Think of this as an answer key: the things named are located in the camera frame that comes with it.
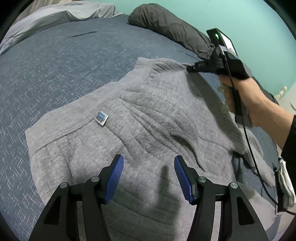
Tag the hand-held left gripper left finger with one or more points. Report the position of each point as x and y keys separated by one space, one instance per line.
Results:
x=114 y=178

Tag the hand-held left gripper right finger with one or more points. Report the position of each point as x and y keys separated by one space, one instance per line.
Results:
x=183 y=178

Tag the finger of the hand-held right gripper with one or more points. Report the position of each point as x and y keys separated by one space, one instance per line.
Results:
x=198 y=67

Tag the grey sweatshirt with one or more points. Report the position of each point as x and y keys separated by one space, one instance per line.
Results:
x=150 y=120

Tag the person's right hand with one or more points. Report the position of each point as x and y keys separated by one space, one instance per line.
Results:
x=252 y=99

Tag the dark grey rolled duvet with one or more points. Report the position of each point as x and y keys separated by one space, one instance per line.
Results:
x=166 y=25

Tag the cream tufted headboard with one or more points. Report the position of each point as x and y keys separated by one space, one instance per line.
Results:
x=283 y=92

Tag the white folded garment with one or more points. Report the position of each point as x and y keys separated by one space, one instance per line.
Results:
x=288 y=183

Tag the blue bed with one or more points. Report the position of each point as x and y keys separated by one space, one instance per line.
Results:
x=57 y=69

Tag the light grey blanket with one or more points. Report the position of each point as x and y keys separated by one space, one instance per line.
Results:
x=57 y=18

